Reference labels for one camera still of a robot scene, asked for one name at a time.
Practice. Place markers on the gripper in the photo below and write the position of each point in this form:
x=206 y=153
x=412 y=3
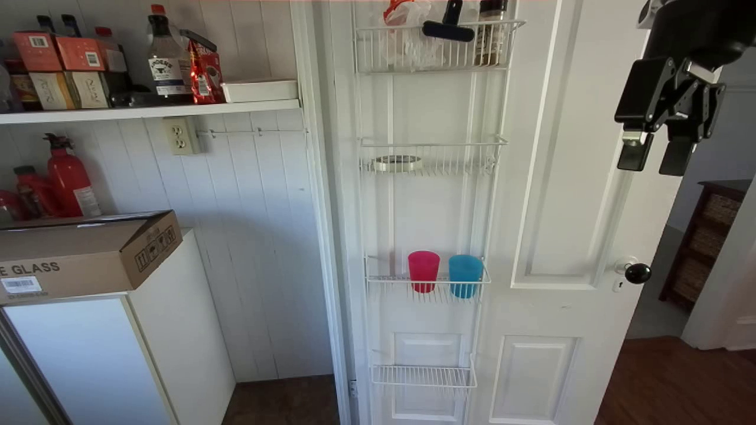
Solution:
x=697 y=29

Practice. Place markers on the blue plastic cup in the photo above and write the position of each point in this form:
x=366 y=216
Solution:
x=465 y=273

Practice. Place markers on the pink plastic cup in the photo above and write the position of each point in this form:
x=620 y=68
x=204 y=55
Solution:
x=423 y=268

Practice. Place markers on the dark wicker drawer cabinet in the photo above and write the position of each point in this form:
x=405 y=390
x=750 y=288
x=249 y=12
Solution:
x=706 y=242

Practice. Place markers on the black door knob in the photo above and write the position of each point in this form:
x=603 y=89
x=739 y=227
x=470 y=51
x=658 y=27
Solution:
x=637 y=273

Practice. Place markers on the white panel door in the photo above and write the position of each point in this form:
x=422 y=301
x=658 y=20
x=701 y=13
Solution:
x=549 y=236

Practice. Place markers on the spice bottle with dark cap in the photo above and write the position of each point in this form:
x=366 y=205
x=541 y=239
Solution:
x=491 y=29

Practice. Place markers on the black brush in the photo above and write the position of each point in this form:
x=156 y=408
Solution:
x=449 y=26

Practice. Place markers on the clear plastic bag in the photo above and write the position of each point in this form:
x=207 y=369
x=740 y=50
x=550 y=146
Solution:
x=407 y=29

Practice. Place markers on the roll of tape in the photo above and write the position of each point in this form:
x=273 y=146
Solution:
x=397 y=163

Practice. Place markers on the flat white box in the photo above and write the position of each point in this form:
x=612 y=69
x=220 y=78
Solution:
x=260 y=90

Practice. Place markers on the red snack bag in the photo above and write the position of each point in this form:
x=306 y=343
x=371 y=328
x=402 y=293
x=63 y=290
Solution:
x=205 y=71

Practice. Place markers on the large dark sauce bottle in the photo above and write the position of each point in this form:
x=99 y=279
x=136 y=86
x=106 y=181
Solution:
x=167 y=65

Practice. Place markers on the white cabinet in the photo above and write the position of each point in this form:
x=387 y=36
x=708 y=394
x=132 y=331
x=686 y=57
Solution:
x=171 y=330

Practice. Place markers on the bottle with red cap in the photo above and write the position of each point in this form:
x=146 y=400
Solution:
x=113 y=59

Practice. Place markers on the beige carton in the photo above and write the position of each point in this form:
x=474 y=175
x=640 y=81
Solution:
x=52 y=91
x=87 y=90

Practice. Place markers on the orange carton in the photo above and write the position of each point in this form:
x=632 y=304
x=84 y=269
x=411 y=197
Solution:
x=38 y=52
x=81 y=54

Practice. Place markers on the red fire extinguisher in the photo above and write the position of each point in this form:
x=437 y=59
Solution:
x=71 y=180

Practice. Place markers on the cardboard box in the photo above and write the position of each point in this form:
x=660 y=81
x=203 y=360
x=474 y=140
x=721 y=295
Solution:
x=71 y=254

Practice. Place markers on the white hook rail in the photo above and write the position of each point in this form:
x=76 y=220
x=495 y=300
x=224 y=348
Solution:
x=254 y=132

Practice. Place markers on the wall socket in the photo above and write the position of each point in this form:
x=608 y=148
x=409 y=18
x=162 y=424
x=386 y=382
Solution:
x=181 y=136

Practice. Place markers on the white wall shelf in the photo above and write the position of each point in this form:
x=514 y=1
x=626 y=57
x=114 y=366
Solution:
x=147 y=111

